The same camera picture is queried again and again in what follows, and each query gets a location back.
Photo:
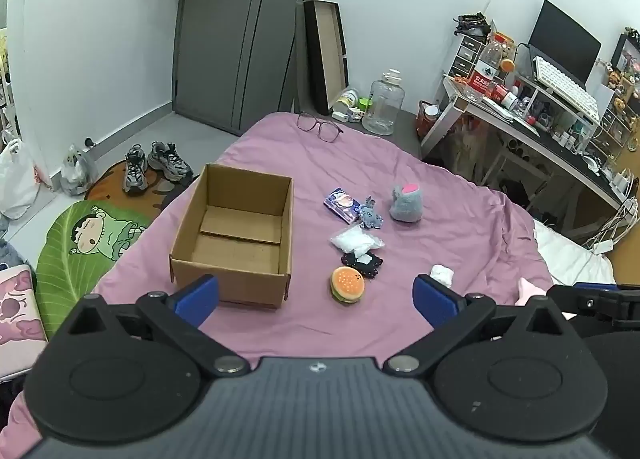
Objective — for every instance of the grey door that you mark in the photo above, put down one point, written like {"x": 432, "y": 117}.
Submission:
{"x": 235, "y": 39}

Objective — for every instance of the small green cup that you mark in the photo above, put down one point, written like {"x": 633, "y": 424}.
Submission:
{"x": 363, "y": 103}

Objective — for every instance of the white can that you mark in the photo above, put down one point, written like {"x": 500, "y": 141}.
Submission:
{"x": 346, "y": 100}

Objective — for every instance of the small blue dragon plush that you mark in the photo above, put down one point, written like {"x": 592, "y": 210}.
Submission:
{"x": 370, "y": 213}

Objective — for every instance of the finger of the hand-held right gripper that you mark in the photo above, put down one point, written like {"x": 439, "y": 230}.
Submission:
{"x": 590, "y": 301}

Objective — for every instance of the pink cartoon cushion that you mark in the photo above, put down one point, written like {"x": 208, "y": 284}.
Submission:
{"x": 20, "y": 319}

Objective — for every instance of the red flask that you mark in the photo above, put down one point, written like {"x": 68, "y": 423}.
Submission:
{"x": 427, "y": 121}

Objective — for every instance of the clear bag of white stuffing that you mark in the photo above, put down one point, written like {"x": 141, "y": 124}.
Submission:
{"x": 355, "y": 240}

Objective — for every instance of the clear bottle red label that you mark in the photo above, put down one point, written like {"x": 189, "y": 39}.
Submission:
{"x": 487, "y": 64}

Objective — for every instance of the large clear water jug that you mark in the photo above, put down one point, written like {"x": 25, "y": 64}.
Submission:
{"x": 382, "y": 104}

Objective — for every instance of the orange ball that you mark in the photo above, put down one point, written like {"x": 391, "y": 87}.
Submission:
{"x": 508, "y": 65}

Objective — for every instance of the burger plush toy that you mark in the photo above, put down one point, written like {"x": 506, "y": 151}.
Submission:
{"x": 346, "y": 285}

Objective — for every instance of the black shallow cardboard tray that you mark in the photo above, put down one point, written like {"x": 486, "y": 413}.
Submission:
{"x": 327, "y": 49}

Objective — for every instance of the white keyboard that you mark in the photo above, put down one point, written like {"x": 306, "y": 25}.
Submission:
{"x": 565, "y": 89}

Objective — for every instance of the green leaf cartoon mat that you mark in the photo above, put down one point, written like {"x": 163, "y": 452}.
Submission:
{"x": 65, "y": 259}

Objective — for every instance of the purple printed packet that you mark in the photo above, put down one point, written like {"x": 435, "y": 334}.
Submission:
{"x": 341, "y": 203}

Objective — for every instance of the black patterned small pouch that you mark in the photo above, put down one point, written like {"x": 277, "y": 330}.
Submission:
{"x": 367, "y": 266}

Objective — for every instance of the small white box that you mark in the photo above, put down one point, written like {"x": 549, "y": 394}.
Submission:
{"x": 341, "y": 115}

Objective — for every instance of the small white soft toy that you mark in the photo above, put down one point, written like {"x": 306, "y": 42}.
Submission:
{"x": 442, "y": 275}

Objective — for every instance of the dark-framed eyeglasses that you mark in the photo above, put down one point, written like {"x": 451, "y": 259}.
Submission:
{"x": 320, "y": 126}

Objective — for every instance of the grey plastic bag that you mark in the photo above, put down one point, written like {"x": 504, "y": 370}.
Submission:
{"x": 79, "y": 171}

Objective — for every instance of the white plastic bag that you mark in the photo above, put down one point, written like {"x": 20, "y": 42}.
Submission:
{"x": 17, "y": 179}

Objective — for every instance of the black computer monitor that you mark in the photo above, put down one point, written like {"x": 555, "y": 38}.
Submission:
{"x": 562, "y": 39}

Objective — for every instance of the framed picture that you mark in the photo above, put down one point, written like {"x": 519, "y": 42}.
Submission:
{"x": 627, "y": 56}

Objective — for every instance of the white duvet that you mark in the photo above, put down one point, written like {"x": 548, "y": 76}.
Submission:
{"x": 570, "y": 254}

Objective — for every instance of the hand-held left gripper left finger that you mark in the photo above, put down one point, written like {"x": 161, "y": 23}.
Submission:
{"x": 197, "y": 300}

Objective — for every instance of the grey sneaker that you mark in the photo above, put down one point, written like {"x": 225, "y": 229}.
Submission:
{"x": 135, "y": 171}
{"x": 170, "y": 161}

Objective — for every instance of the white desk dark top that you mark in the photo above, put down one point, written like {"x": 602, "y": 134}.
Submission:
{"x": 500, "y": 119}

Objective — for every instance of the pink bed sheet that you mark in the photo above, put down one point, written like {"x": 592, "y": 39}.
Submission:
{"x": 450, "y": 239}

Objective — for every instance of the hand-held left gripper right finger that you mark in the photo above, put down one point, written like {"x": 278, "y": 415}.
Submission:
{"x": 436, "y": 301}

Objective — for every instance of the grey plush toy pink patch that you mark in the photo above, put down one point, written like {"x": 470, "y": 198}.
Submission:
{"x": 406, "y": 204}

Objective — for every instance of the brown cardboard box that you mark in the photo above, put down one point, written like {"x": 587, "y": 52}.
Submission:
{"x": 235, "y": 234}

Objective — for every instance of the brown round rug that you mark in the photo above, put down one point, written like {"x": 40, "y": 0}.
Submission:
{"x": 107, "y": 189}

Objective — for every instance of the small desktop drawer unit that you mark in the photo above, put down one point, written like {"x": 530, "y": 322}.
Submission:
{"x": 467, "y": 54}

